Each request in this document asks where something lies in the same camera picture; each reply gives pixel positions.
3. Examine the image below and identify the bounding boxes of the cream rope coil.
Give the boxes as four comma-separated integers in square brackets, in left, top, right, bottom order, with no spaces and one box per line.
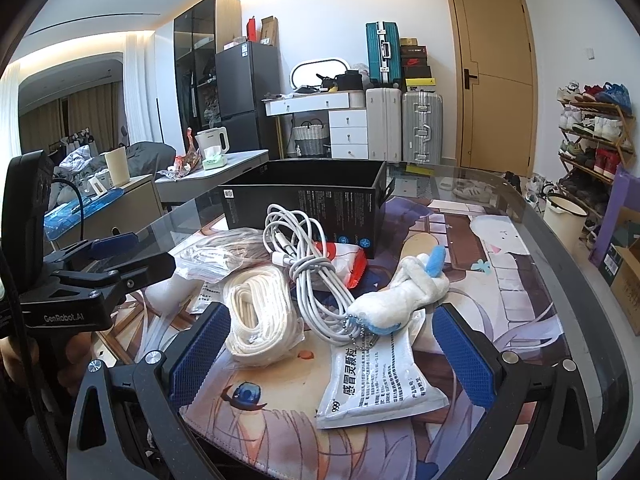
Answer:
[219,263,305,369]

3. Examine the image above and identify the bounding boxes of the white cord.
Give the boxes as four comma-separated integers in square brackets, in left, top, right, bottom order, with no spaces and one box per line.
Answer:
[169,226,274,286]

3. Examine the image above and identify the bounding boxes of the white plush toy blue ear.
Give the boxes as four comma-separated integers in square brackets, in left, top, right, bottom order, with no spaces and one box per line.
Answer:
[347,245,450,336]

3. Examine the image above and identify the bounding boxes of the white charging cable bundle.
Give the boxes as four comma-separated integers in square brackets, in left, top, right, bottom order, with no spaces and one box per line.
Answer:
[261,202,362,347]

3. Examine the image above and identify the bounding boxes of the red white snack packet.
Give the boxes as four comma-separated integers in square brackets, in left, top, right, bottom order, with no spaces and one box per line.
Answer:
[326,242,368,289]

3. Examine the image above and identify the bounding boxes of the black cardboard box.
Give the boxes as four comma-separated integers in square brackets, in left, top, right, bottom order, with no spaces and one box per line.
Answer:
[218,158,395,258]

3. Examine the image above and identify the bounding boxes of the person's left hand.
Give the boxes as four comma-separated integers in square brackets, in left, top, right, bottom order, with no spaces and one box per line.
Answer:
[1,333,93,396]

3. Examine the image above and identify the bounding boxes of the beige side cabinet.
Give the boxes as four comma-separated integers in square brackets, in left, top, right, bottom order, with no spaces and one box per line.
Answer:
[44,174,163,249]

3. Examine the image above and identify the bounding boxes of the beige cup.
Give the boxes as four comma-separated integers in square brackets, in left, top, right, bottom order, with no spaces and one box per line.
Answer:
[104,146,130,188]

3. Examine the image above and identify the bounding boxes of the grey coffee table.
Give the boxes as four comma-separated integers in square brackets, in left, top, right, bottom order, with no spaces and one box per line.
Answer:
[155,150,269,206]

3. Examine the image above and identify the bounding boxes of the dark grey blanket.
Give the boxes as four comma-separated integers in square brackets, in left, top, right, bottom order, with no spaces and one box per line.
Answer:
[126,141,176,177]

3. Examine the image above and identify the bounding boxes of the red snack bag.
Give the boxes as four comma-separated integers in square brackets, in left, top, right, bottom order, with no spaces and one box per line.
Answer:
[160,128,202,181]

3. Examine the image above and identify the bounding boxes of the green tissue pack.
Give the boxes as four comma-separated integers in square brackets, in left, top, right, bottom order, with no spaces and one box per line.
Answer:
[203,153,228,171]

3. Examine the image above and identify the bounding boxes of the white electric kettle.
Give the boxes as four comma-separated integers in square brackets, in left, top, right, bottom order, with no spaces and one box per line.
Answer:
[196,127,230,160]

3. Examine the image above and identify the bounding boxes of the white bucket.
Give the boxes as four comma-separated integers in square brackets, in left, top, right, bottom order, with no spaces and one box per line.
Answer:
[544,193,588,254]

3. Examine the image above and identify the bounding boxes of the brown cardboard box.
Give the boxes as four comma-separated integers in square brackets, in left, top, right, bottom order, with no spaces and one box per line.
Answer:
[599,240,640,336]

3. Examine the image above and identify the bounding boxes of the purple box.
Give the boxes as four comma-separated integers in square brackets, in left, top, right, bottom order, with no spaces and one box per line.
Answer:
[589,166,639,266]

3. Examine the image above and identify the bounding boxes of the woven basket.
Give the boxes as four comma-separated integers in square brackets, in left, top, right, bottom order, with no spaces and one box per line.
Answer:
[292,118,330,157]

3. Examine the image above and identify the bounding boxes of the black refrigerator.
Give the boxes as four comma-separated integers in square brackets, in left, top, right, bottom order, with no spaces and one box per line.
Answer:
[216,41,281,159]

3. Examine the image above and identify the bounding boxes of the dark glass cabinet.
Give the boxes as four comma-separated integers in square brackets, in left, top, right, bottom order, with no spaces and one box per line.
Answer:
[174,0,242,134]

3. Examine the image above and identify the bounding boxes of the silver suitcase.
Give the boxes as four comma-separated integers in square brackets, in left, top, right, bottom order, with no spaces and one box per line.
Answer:
[402,91,444,165]

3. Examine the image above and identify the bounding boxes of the wooden shoe rack with shoes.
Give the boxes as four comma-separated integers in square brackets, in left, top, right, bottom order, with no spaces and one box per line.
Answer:
[556,81,636,220]

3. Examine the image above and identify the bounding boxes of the white suitcase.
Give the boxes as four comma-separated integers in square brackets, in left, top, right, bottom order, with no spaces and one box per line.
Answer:
[366,88,402,162]

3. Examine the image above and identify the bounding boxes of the white dressing table with drawers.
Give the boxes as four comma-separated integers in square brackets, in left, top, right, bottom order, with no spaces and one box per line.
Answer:
[264,90,369,159]

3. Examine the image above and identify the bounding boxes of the oval mirror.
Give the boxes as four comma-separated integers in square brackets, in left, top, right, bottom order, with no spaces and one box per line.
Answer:
[290,58,350,91]

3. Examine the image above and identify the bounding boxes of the stack of shoe boxes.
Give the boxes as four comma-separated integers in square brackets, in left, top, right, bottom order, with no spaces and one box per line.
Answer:
[400,38,436,91]

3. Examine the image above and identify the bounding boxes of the wooden door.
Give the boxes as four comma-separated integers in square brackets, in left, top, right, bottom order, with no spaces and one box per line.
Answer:
[448,0,538,176]

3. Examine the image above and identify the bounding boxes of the teal suitcase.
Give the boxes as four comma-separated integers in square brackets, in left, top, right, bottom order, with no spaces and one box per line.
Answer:
[366,21,402,88]

